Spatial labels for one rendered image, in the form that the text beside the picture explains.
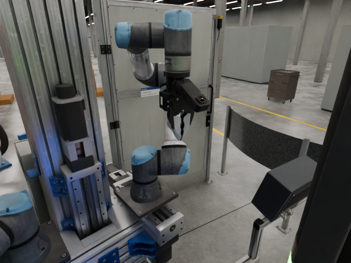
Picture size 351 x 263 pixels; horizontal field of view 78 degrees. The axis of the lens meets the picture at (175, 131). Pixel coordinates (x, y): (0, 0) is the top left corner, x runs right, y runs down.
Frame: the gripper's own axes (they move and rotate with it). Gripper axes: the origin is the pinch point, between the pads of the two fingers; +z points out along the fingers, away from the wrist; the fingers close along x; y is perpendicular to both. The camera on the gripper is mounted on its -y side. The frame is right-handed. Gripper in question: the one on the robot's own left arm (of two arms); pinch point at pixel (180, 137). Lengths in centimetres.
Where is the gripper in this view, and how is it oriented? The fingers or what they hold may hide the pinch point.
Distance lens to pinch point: 68.6
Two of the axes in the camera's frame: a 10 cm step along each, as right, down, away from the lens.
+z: 0.0, 9.3, 3.8
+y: -5.5, -3.2, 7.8
